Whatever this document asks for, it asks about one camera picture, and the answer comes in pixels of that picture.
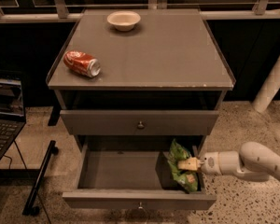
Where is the closed top drawer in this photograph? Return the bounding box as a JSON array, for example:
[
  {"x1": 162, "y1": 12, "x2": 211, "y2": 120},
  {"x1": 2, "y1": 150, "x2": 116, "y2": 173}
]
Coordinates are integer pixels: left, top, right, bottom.
[{"x1": 60, "y1": 110, "x2": 218, "y2": 135}]

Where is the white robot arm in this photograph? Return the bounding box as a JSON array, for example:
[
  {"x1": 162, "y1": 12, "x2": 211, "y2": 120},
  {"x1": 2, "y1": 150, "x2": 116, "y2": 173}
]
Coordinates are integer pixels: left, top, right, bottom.
[{"x1": 177, "y1": 142, "x2": 280, "y2": 182}]

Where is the black laptop stand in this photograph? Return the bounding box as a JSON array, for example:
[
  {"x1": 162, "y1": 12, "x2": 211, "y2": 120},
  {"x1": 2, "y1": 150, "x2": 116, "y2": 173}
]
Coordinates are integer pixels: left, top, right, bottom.
[{"x1": 0, "y1": 140, "x2": 59, "y2": 218}]

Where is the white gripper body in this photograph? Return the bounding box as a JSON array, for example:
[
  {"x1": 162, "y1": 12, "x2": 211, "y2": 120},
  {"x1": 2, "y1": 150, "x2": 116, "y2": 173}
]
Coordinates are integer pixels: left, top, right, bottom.
[{"x1": 200, "y1": 151, "x2": 240, "y2": 175}]

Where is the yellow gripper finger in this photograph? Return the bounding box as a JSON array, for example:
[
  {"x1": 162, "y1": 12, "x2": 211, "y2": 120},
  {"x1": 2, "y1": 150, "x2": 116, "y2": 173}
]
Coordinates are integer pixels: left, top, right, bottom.
[{"x1": 177, "y1": 157, "x2": 203, "y2": 172}]

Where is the black laptop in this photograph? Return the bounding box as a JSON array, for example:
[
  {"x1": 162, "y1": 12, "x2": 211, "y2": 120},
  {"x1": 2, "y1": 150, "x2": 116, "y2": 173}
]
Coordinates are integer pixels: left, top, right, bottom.
[{"x1": 0, "y1": 78, "x2": 26, "y2": 160}]

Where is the grey drawer cabinet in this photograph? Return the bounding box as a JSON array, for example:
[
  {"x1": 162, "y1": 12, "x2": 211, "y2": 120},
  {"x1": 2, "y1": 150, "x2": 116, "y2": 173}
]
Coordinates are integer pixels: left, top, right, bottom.
[{"x1": 45, "y1": 8, "x2": 236, "y2": 211}]

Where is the metal window railing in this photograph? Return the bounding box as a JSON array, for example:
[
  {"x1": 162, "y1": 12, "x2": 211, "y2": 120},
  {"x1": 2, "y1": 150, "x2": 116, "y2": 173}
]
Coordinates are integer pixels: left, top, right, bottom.
[{"x1": 0, "y1": 0, "x2": 280, "y2": 24}]

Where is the white paper bowl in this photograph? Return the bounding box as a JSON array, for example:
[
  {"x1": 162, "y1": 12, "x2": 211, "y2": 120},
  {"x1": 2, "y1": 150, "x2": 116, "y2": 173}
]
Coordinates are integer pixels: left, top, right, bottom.
[{"x1": 107, "y1": 11, "x2": 141, "y2": 32}]

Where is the green rice chip bag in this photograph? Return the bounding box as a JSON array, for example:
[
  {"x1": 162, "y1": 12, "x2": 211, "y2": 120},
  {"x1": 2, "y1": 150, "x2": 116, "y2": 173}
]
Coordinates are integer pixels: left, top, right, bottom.
[{"x1": 167, "y1": 139, "x2": 198, "y2": 193}]

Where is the red soda can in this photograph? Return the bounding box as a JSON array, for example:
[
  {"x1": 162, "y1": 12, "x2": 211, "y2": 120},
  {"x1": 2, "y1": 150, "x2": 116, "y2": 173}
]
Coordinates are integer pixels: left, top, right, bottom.
[{"x1": 63, "y1": 50, "x2": 101, "y2": 77}]

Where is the open middle drawer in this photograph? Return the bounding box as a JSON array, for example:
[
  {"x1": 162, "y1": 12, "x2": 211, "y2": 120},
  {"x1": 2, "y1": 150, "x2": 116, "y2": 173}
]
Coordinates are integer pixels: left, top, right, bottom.
[{"x1": 63, "y1": 146, "x2": 217, "y2": 210}]

